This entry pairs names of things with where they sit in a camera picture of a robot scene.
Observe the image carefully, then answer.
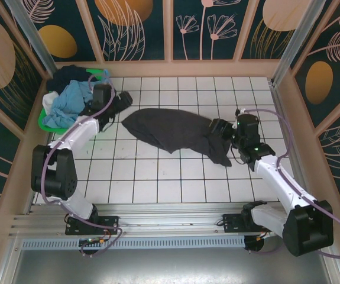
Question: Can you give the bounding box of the small electronics board with wires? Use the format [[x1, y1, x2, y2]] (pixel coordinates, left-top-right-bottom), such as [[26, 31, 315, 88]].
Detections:
[[79, 236, 107, 247]]

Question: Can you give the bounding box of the green plastic basket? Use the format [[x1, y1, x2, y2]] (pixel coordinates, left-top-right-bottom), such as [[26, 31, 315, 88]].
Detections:
[[37, 67, 105, 135]]

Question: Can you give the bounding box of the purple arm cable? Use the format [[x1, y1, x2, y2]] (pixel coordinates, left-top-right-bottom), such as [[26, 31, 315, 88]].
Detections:
[[236, 108, 340, 259], [41, 73, 125, 258]]

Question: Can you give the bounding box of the dark grey t-shirt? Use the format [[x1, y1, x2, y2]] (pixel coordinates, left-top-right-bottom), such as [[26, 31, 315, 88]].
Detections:
[[121, 108, 233, 167]]

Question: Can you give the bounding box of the navy blue t-shirt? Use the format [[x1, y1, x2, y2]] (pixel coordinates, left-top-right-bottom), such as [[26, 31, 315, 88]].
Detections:
[[47, 64, 95, 91]]

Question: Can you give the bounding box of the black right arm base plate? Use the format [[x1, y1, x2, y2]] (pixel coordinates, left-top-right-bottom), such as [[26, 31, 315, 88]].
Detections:
[[222, 213, 249, 233]]

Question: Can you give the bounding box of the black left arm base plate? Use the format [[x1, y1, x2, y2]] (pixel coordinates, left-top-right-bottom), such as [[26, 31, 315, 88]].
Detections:
[[65, 215, 120, 236]]

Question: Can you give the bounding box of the slotted grey cable duct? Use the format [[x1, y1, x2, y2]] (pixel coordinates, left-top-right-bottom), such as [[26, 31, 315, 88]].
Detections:
[[21, 236, 246, 249]]

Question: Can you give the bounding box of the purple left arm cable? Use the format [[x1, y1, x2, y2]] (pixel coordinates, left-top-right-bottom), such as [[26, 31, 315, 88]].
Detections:
[[41, 73, 125, 258]]

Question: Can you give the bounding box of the aluminium corner post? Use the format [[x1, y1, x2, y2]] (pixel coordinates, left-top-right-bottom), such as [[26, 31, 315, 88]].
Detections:
[[4, 0, 57, 78], [271, 0, 327, 86]]

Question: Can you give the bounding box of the aluminium mounting rail frame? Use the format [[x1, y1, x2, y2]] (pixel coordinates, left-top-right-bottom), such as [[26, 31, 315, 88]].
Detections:
[[8, 202, 330, 237]]

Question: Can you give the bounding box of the aluminium side rail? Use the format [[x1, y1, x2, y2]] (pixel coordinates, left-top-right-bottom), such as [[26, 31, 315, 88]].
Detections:
[[268, 77, 315, 208]]

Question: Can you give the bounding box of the grey metal shelf plate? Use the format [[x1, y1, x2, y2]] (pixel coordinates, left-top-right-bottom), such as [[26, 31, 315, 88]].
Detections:
[[9, 248, 336, 284]]

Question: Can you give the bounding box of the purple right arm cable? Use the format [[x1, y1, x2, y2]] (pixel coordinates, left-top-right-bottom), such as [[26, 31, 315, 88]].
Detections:
[[236, 108, 340, 259]]

